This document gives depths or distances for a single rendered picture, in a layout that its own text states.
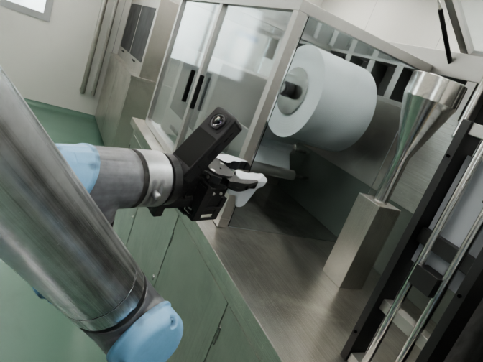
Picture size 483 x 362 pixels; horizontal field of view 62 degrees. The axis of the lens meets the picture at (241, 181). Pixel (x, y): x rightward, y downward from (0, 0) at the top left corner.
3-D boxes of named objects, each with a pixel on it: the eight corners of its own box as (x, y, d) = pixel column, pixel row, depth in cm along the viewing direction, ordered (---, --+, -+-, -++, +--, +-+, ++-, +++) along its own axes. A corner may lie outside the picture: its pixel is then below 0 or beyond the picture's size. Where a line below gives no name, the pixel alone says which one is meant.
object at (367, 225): (311, 265, 125) (393, 87, 110) (344, 268, 132) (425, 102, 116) (338, 293, 113) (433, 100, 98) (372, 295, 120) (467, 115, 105)
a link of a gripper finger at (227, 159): (226, 180, 74) (195, 184, 66) (241, 152, 72) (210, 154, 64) (238, 189, 73) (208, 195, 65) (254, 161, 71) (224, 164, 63)
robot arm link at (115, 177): (19, 198, 46) (34, 128, 44) (105, 196, 54) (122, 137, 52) (48, 233, 41) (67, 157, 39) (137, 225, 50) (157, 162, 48)
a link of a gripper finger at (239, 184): (243, 179, 66) (201, 173, 60) (247, 170, 66) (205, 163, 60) (259, 195, 63) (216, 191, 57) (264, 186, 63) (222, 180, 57)
